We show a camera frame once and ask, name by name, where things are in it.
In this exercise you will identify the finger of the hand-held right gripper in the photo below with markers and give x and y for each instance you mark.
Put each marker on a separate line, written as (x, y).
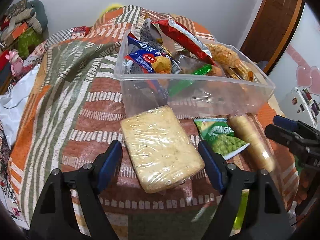
(285, 122)
(278, 133)

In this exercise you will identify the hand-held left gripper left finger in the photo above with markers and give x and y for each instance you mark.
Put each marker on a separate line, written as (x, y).
(110, 166)

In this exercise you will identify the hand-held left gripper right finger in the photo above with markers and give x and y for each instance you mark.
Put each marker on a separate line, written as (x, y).
(211, 166)

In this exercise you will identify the green pea snack packet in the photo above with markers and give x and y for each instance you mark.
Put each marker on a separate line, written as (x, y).
(222, 142)

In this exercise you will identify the cream roll biscuit pack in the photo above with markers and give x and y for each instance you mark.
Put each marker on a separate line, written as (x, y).
(252, 142)

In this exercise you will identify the pale square cracker block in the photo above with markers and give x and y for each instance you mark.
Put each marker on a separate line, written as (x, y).
(160, 150)

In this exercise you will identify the long brown cracker pack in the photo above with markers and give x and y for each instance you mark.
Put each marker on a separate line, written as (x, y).
(240, 74)

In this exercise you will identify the clear plastic storage container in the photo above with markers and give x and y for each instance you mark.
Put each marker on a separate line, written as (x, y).
(200, 101)

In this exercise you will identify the clear bag of fried snacks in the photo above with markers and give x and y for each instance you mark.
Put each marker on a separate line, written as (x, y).
(222, 55)

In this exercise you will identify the brown snack bag green trim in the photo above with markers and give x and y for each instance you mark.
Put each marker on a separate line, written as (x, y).
(191, 63)

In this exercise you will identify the blue chip snack packet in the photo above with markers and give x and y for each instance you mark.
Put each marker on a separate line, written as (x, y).
(147, 62)

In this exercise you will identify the blue and white snack packet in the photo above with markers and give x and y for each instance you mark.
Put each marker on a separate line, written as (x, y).
(140, 45)

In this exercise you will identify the red and white snack packet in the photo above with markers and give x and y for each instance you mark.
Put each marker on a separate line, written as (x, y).
(185, 40)

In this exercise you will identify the silver grey snack packet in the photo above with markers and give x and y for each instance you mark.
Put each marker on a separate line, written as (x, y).
(150, 33)

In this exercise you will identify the white appliance with magnets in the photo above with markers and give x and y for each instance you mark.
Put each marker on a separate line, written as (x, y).
(297, 102)

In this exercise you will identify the white sliding door pink hearts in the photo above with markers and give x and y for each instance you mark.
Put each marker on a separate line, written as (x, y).
(287, 62)

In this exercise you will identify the striped patchwork blanket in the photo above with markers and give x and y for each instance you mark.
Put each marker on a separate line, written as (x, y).
(75, 85)

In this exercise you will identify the brown wooden door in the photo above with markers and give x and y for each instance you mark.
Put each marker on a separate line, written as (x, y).
(272, 22)

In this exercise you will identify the white cloth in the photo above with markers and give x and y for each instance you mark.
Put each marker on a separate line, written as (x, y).
(13, 105)

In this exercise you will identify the checkered patchwork quilt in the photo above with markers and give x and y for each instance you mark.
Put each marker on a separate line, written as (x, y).
(60, 36)

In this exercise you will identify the pink plush toy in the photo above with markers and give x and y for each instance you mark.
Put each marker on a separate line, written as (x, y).
(16, 61)

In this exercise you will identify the red box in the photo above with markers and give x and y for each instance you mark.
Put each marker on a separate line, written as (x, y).
(3, 62)

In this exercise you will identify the green box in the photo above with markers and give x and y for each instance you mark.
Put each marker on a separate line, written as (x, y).
(27, 41)

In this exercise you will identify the yellow curved object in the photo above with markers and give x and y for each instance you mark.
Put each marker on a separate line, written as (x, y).
(112, 6)

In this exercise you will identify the orange box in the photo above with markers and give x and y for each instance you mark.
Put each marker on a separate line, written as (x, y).
(18, 31)

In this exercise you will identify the grey-green plush cushion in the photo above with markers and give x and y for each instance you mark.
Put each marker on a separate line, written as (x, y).
(37, 12)

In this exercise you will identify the camouflage cloth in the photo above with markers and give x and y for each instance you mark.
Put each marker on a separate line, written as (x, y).
(17, 7)

